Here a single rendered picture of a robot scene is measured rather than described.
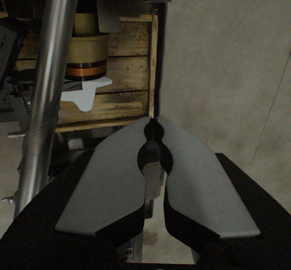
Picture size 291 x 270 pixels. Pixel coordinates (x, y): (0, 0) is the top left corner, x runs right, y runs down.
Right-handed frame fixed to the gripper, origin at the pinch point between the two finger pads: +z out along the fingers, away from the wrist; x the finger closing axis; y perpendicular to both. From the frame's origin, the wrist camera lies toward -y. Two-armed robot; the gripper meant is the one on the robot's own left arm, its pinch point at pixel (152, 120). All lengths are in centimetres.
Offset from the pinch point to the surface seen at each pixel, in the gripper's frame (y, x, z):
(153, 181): 45, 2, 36
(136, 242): 101, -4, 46
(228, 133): 105, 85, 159
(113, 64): 7.1, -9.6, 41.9
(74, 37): -2.6, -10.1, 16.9
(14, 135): 37, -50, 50
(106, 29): -3.3, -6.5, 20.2
